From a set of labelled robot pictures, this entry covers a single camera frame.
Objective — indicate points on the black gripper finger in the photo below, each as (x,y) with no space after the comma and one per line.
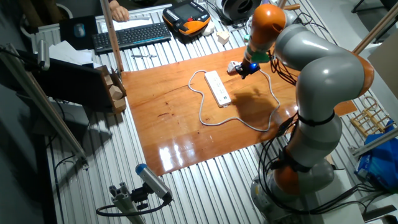
(244,76)
(239,69)

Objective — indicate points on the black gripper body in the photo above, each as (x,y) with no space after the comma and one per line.
(250,68)

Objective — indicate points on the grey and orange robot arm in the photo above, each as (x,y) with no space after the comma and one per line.
(326,77)

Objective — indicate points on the person's bare hand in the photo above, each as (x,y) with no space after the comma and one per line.
(119,12)

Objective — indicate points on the white power strip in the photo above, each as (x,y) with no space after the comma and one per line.
(217,88)

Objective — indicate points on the small white block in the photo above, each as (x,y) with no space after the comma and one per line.
(223,37)

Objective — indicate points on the white rounded object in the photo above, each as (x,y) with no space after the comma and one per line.
(209,28)

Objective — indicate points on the orange and black teach pendant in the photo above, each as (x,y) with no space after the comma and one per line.
(186,18)

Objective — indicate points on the brown wooden board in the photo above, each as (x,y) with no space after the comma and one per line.
(174,124)

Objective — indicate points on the small metal tool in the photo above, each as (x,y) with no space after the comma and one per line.
(143,56)

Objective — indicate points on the white paper sheet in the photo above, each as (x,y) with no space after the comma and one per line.
(136,25)

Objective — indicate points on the black keyboard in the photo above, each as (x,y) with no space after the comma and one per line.
(130,35)

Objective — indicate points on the wooden block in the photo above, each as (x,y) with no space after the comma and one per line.
(119,105)
(108,81)
(115,92)

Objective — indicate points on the wooden rack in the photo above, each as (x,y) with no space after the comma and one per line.
(373,116)

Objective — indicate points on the beige cardboard panel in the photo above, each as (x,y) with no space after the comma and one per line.
(387,62)

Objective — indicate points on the aluminium bar by bag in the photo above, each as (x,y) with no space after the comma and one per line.
(373,142)

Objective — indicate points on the blue plastic bag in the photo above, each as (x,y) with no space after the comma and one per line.
(379,165)

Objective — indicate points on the grey computer mouse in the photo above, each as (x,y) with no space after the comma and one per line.
(79,30)

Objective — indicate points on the black box with wooden edge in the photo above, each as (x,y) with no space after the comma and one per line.
(68,81)

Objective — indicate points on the white paper stack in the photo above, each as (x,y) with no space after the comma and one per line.
(68,53)

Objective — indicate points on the short aluminium profile stub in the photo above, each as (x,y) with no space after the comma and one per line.
(124,202)

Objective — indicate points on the black mouse pad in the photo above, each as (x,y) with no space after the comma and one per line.
(66,34)

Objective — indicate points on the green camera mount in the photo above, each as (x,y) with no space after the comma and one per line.
(260,57)

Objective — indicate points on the upright wooden post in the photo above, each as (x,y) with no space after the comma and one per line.
(290,7)

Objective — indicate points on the wooden frame pole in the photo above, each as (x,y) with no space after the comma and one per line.
(376,28)
(112,34)

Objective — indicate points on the silver depth camera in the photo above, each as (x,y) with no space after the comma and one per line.
(152,180)
(43,56)

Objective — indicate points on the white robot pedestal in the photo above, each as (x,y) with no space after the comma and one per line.
(342,186)

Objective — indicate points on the black camera bracket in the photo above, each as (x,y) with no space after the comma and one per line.
(140,196)

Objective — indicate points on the long aluminium frame bar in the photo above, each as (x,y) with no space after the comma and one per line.
(46,107)

